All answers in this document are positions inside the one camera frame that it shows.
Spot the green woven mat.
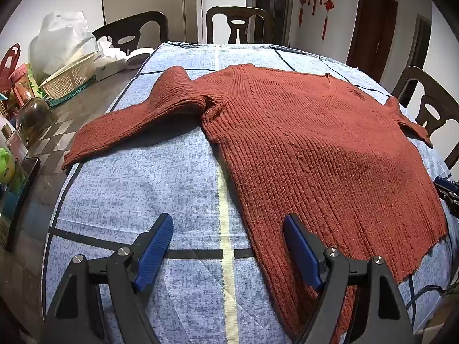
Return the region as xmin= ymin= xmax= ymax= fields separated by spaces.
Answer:
xmin=41 ymin=79 xmax=96 ymax=108

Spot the blue checked tablecloth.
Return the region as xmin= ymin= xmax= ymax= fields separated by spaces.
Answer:
xmin=42 ymin=41 xmax=454 ymax=344

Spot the white round tape roll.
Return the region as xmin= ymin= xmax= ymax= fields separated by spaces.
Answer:
xmin=124 ymin=46 xmax=155 ymax=70

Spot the rust red knitted sweater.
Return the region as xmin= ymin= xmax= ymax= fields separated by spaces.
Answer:
xmin=62 ymin=63 xmax=450 ymax=344

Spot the black cable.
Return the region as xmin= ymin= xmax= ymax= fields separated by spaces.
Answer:
xmin=412 ymin=284 xmax=459 ymax=299

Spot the cream plastic basket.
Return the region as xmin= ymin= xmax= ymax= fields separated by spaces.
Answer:
xmin=39 ymin=51 xmax=99 ymax=100

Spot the grey door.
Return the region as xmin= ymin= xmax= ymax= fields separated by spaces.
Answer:
xmin=407 ymin=13 xmax=431 ymax=70

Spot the black phone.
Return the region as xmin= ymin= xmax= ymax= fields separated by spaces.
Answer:
xmin=5 ymin=158 xmax=41 ymax=251

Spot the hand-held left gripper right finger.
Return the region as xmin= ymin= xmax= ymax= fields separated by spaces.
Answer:
xmin=283 ymin=214 xmax=418 ymax=344

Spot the small clear bottle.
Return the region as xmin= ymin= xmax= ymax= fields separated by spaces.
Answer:
xmin=2 ymin=124 xmax=27 ymax=162

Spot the glass jar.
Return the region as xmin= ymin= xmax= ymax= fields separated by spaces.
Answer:
xmin=16 ymin=97 xmax=54 ymax=144

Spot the white tissue box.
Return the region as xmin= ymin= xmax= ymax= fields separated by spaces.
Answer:
xmin=94 ymin=38 xmax=126 ymax=81

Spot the green plastic bottle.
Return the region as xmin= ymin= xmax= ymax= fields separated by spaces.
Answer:
xmin=0 ymin=147 xmax=17 ymax=183

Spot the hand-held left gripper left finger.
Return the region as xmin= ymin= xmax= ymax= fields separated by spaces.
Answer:
xmin=43 ymin=212 xmax=174 ymax=344

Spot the brown wooden door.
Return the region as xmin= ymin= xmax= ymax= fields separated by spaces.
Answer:
xmin=346 ymin=0 xmax=398 ymax=83

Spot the white plastic bag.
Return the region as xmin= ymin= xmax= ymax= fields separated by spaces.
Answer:
xmin=29 ymin=11 xmax=99 ymax=83

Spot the dark wooden dining chair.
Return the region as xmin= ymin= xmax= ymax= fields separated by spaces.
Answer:
xmin=392 ymin=65 xmax=459 ymax=169
xmin=205 ymin=6 xmax=273 ymax=44
xmin=92 ymin=11 xmax=169 ymax=56

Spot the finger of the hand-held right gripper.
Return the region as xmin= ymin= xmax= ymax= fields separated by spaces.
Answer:
xmin=434 ymin=177 xmax=459 ymax=197
xmin=441 ymin=193 xmax=459 ymax=220

